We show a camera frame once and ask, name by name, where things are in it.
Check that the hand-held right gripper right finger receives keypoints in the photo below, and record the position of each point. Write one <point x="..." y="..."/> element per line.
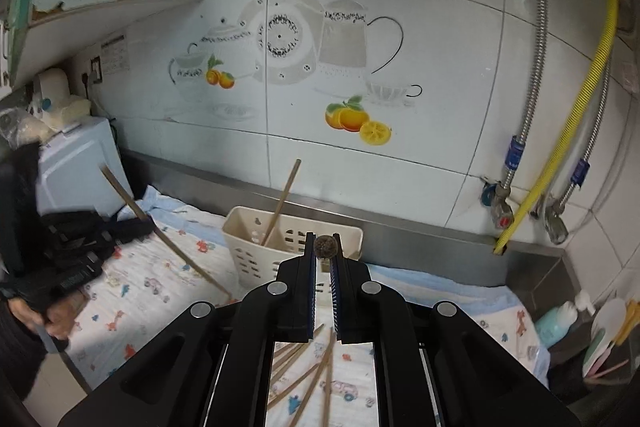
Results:
<point x="334" y="302"/>

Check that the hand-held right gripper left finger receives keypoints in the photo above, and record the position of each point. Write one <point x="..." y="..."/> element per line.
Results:
<point x="311" y="292"/>

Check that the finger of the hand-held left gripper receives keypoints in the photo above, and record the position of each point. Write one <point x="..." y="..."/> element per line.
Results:
<point x="131" y="231"/>

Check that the brown wooden chopstick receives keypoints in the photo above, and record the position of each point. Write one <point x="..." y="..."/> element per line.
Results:
<point x="326" y="247"/>
<point x="281" y="207"/>
<point x="190" y="264"/>

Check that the pile of chopsticks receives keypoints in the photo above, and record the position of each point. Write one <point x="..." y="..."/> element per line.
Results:
<point x="327" y="372"/>

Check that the cream plastic utensil holder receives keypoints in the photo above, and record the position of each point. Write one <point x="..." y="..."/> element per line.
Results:
<point x="250" y="237"/>

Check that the person's left forearm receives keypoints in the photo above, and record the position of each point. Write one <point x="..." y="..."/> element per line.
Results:
<point x="17" y="357"/>

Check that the person's left hand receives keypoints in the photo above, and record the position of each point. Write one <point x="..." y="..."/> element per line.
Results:
<point x="57" y="319"/>

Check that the animal print cloth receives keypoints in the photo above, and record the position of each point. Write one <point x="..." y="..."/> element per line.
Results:
<point x="165" y="277"/>

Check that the white kitchen appliance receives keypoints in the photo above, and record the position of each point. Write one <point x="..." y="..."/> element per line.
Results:
<point x="75" y="167"/>

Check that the clear plastic bag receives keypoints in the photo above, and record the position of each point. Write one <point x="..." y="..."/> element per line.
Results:
<point x="20" y="127"/>

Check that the cream countertop appliance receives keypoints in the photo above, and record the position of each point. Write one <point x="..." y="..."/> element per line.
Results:
<point x="57" y="99"/>

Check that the teal pump soap bottle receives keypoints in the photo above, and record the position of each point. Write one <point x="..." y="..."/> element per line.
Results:
<point x="557" y="322"/>

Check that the metal angle valve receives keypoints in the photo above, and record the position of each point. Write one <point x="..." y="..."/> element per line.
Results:
<point x="555" y="222"/>

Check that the white plastic utensil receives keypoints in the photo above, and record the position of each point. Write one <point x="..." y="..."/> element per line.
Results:
<point x="607" y="324"/>

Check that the pink plastic stick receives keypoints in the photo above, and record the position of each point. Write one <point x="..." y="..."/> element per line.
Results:
<point x="607" y="369"/>

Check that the yellow plastic utensil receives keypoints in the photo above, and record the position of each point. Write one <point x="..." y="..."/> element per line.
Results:
<point x="631" y="319"/>

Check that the wall socket with plug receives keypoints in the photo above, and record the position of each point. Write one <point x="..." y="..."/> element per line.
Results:
<point x="92" y="71"/>

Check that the printed wall label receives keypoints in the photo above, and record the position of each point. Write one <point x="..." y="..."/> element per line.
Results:
<point x="115" y="54"/>

